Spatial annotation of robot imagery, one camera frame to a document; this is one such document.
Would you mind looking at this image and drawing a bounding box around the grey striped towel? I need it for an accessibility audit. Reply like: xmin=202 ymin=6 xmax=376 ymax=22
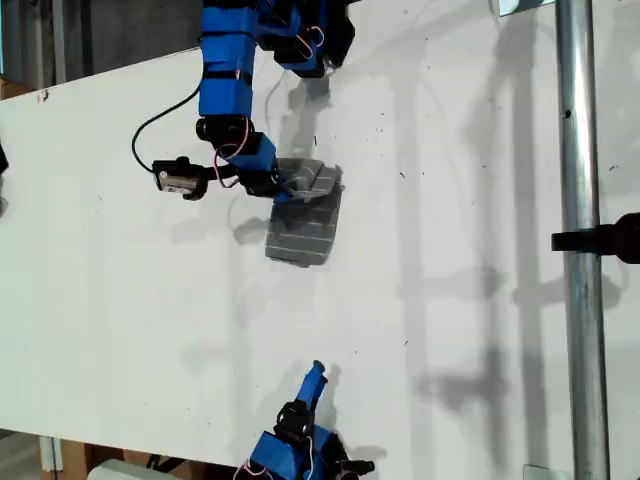
xmin=263 ymin=157 xmax=347 ymax=270

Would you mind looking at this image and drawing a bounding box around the white plastic container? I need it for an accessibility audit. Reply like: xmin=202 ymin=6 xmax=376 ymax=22
xmin=87 ymin=458 xmax=151 ymax=480

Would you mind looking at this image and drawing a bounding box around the large brown cardboard box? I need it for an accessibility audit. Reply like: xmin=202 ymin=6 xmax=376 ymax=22
xmin=59 ymin=439 xmax=251 ymax=474

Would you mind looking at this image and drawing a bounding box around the clear plate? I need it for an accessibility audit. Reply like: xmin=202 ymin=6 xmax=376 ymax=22
xmin=496 ymin=0 xmax=555 ymax=17
xmin=521 ymin=463 xmax=576 ymax=480

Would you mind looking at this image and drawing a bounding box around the small brown cardboard box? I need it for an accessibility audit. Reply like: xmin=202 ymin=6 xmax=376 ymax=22
xmin=0 ymin=74 xmax=37 ymax=102

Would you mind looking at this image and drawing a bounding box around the black clamp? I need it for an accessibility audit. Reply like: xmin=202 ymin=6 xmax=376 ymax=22
xmin=550 ymin=212 xmax=640 ymax=266

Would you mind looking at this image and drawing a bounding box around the black camera stalk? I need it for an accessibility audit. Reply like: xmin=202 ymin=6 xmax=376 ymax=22
xmin=202 ymin=164 xmax=241 ymax=190
xmin=324 ymin=434 xmax=351 ymax=466

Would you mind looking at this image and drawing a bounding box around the red white gripper wire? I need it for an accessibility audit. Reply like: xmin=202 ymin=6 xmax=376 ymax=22
xmin=233 ymin=434 xmax=321 ymax=480
xmin=213 ymin=117 xmax=251 ymax=190

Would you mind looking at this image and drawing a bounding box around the black camera box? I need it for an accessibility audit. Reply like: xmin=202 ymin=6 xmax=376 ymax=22
xmin=151 ymin=155 xmax=209 ymax=202
xmin=335 ymin=457 xmax=377 ymax=480

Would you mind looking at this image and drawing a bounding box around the black camera cable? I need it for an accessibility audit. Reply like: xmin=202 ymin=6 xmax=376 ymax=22
xmin=131 ymin=83 xmax=204 ymax=174

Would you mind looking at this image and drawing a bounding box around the white metal bracket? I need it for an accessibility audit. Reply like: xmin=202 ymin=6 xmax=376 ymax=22
xmin=38 ymin=435 xmax=65 ymax=473

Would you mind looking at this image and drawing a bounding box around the steel post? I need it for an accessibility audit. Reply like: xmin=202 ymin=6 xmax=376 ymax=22
xmin=553 ymin=0 xmax=612 ymax=480

